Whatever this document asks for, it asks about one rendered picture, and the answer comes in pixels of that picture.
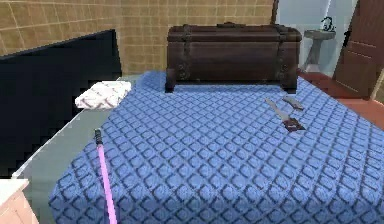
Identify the grey pedestal sink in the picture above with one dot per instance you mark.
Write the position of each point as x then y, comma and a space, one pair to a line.
316, 46

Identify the white patterned pillow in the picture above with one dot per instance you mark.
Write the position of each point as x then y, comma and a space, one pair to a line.
102, 94

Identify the dark brown wooden chest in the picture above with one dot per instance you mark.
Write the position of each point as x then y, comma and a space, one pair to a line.
233, 53

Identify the pale pink bedside cabinet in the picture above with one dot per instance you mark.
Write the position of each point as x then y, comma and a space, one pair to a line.
13, 203

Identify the bed with blue quilt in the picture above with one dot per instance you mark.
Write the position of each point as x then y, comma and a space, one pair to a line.
213, 156

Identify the brown wooden room door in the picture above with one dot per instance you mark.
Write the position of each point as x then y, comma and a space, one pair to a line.
361, 50

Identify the black tap on sink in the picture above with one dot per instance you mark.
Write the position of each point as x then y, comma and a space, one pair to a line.
328, 24

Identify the small grey flat tool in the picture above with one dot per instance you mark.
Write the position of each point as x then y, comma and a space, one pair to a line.
293, 102

